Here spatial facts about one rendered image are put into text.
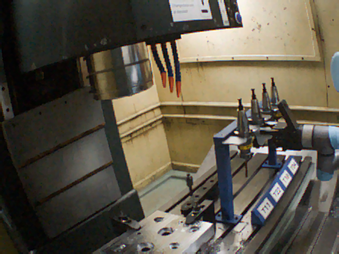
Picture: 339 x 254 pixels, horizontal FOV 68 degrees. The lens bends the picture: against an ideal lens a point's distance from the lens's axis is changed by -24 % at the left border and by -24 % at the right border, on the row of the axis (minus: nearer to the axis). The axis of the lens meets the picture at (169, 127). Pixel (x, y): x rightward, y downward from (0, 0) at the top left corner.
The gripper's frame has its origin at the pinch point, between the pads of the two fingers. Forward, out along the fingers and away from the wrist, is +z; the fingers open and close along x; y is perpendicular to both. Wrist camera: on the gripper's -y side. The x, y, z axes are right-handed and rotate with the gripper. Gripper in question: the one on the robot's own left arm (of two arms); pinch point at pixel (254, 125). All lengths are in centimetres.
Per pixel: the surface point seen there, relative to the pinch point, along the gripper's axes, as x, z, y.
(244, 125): -12.7, -2.3, -4.6
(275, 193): -0.7, -8.8, 25.8
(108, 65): -49, 10, -30
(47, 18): -56, 26, -47
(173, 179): 52, 90, 60
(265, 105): 8.9, -1.6, -5.1
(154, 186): 36, 92, 59
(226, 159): -17.5, 2.4, 5.0
